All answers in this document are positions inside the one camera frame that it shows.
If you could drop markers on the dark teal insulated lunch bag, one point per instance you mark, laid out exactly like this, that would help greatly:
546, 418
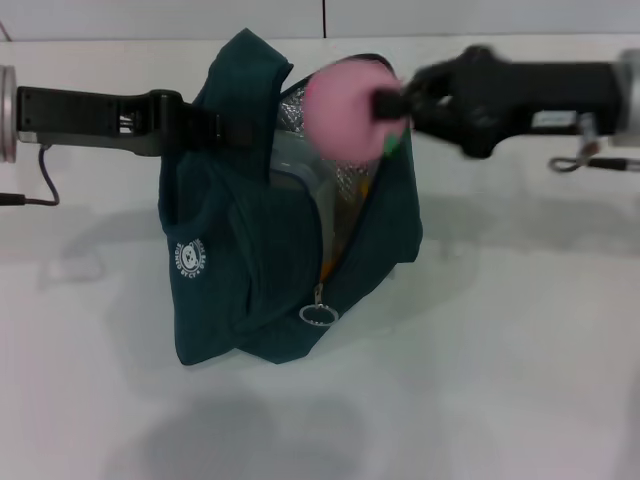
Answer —
225, 280

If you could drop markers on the pink toy peach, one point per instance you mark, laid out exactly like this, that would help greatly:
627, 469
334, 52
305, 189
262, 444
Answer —
345, 110

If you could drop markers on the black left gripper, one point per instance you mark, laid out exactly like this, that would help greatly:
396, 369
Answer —
75, 117

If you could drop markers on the yellow toy banana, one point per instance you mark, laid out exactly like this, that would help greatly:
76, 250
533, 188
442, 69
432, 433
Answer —
327, 265

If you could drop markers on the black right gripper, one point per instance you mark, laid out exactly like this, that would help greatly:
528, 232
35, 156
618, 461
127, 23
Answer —
525, 97

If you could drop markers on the clear blue-rimmed food container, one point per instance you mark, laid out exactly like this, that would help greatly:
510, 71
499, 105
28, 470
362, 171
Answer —
300, 175

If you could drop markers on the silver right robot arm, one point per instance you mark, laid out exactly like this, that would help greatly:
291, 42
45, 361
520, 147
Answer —
627, 100

